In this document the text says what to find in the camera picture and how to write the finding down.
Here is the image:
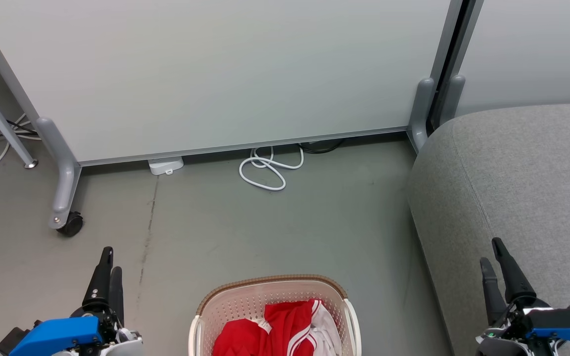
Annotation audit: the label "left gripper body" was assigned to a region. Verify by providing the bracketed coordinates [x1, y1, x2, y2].
[71, 304, 143, 356]

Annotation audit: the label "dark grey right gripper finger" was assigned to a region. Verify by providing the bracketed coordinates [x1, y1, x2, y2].
[480, 257, 508, 326]
[492, 237, 538, 305]

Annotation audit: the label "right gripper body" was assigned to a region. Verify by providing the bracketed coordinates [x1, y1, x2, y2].
[475, 296, 551, 356]

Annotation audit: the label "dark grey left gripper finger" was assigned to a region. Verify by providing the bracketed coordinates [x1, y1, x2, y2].
[82, 246, 114, 310]
[108, 266, 125, 328]

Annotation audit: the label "plain red garment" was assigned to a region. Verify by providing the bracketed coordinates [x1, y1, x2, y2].
[212, 318, 272, 356]

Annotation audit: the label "red garment with white stripes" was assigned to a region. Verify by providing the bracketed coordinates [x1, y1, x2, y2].
[264, 298, 341, 356]

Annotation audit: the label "grey fabric sofa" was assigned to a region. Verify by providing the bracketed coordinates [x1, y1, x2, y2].
[408, 101, 570, 356]

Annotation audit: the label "black caster wheel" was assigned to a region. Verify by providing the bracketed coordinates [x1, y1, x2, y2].
[56, 212, 84, 237]

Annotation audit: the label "grey partition leg with caster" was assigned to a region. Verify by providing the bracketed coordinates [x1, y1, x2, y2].
[35, 117, 83, 231]

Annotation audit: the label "cream plastic laundry basket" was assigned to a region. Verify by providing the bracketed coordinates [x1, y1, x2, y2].
[189, 274, 362, 356]

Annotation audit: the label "white power adapter box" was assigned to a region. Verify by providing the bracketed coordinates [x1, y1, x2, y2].
[148, 156, 185, 176]

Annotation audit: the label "narrow white partition panel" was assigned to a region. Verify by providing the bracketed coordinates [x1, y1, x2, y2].
[456, 0, 570, 117]

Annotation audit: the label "wide white partition panel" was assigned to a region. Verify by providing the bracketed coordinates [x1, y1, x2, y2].
[0, 0, 464, 167]

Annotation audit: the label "coiled white cable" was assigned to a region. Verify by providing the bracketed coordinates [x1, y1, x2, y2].
[238, 145, 305, 191]

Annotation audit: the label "black cable under partition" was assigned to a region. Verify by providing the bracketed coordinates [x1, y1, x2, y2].
[299, 139, 345, 154]

